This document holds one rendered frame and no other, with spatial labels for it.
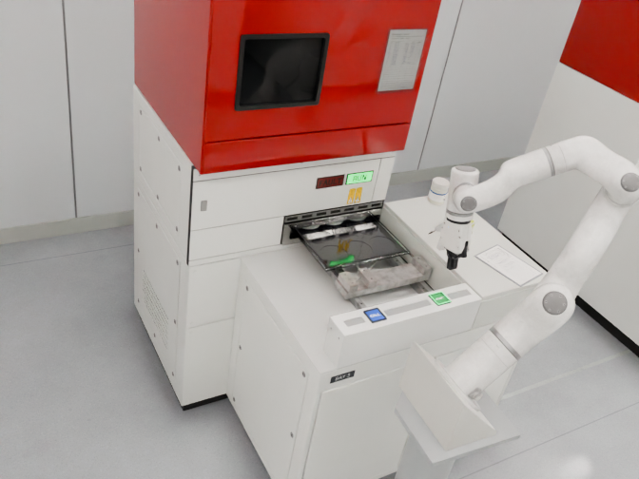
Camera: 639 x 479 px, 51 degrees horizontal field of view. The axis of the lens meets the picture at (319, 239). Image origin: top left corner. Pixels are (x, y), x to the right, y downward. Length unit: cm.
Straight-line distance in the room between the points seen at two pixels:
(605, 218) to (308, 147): 96
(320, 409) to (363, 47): 118
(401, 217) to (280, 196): 51
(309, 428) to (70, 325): 155
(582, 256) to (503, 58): 312
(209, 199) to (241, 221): 17
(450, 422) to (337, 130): 104
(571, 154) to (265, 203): 104
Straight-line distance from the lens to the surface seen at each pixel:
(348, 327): 207
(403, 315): 217
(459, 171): 205
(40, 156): 378
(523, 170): 207
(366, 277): 237
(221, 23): 200
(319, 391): 217
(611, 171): 204
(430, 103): 473
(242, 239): 246
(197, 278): 249
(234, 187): 232
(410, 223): 262
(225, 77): 206
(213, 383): 292
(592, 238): 205
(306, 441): 235
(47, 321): 348
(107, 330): 341
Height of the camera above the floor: 231
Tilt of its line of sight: 34 degrees down
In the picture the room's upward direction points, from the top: 11 degrees clockwise
